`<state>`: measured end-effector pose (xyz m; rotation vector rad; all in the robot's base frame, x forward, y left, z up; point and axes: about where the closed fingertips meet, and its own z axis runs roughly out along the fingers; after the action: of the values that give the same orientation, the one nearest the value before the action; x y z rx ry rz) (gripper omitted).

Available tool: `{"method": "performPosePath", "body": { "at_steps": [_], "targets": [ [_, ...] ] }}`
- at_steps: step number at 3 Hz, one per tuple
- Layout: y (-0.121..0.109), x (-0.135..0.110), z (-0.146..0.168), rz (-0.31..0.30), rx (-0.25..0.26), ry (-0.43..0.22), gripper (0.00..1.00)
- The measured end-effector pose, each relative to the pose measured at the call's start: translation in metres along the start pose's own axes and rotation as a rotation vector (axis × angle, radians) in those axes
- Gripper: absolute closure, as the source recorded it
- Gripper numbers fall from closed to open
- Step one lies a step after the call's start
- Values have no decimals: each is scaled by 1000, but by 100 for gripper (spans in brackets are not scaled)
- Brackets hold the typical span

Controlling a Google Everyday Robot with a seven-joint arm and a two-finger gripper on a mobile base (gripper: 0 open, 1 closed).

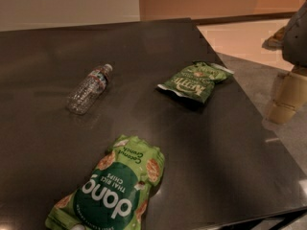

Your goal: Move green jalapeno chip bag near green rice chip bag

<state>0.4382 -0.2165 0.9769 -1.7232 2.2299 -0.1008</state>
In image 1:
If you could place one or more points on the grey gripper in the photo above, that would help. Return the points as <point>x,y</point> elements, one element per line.
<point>295,38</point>

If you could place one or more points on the green jalapeno chip bag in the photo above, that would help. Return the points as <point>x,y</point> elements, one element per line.
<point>197,81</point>

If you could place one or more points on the green rice chip bag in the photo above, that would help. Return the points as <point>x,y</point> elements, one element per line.
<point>116,195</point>

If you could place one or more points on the clear plastic water bottle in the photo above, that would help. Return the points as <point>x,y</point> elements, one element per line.
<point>89,90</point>

